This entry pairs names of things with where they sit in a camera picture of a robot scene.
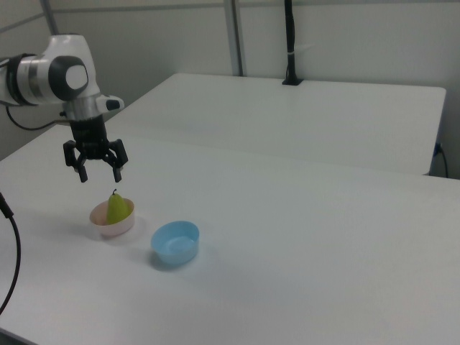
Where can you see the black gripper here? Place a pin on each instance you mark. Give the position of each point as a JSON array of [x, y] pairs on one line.
[[88, 138]]

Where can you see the green pear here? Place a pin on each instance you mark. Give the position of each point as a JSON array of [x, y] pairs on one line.
[[116, 210]]

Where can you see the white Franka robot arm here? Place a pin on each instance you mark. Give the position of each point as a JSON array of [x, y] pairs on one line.
[[68, 77]]

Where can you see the pink plastic bowl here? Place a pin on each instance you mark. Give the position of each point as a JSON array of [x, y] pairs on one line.
[[118, 228]]

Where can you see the blue plastic bowl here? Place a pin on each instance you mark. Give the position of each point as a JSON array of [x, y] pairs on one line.
[[174, 248]]

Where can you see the black pole with clamp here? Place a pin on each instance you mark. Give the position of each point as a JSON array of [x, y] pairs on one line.
[[290, 43]]

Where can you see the slanted grey metal frame post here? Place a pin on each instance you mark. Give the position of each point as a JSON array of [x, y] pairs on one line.
[[52, 18]]

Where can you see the wide grey metal frame post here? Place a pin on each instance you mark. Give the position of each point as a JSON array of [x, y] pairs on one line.
[[235, 36]]

